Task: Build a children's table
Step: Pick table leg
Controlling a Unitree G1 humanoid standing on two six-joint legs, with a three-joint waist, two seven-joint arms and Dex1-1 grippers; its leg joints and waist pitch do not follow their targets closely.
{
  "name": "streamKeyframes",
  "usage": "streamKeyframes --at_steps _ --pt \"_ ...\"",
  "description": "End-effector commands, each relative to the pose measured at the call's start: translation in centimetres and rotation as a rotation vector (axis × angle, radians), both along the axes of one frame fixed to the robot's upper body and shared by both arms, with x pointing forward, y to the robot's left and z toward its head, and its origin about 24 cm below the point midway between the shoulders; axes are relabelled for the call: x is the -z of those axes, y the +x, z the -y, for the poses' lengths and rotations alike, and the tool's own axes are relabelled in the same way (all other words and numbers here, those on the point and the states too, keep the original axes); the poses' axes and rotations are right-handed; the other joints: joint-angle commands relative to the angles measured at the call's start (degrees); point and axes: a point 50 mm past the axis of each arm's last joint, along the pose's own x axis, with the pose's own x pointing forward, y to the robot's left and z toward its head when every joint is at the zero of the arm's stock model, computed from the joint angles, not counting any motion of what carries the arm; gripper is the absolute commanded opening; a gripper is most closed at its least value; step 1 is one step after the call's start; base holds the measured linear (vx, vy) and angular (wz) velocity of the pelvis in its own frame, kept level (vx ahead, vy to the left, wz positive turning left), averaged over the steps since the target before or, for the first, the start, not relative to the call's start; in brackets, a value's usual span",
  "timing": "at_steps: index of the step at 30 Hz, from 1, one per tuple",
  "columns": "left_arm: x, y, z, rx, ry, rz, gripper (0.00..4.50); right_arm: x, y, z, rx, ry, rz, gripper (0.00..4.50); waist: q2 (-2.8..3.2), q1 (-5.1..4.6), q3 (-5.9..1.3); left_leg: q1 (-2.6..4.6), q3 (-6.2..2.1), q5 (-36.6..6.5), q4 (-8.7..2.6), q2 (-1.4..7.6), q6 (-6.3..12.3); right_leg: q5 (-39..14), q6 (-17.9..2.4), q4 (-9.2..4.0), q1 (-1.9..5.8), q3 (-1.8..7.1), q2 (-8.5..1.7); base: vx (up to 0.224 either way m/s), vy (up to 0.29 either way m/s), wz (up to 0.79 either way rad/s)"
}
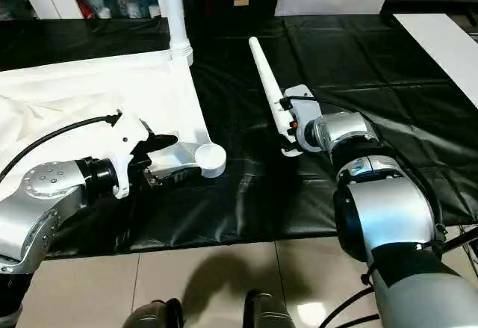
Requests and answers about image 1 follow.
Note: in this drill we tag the red bottle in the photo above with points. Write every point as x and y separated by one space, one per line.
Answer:
79 5

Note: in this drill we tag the small tan label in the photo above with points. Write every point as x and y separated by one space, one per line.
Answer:
241 2

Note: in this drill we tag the white flat board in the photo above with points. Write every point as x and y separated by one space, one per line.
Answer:
444 48

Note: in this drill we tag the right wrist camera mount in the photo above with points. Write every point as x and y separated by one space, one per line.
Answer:
304 105

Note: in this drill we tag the white plastic table top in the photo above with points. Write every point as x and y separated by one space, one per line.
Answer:
93 92

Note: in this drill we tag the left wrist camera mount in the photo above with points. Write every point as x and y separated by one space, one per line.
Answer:
127 145

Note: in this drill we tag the small white cup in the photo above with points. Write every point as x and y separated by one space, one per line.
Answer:
104 12
153 11

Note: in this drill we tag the white plastic table leg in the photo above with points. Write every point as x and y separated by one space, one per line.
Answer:
269 81
175 14

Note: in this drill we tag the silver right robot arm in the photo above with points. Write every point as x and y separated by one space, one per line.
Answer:
384 208

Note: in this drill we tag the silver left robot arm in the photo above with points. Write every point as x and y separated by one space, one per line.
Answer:
37 201

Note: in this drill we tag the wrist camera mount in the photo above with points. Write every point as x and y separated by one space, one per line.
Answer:
127 145
304 105

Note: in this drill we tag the black stand leg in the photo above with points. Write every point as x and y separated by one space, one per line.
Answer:
461 239

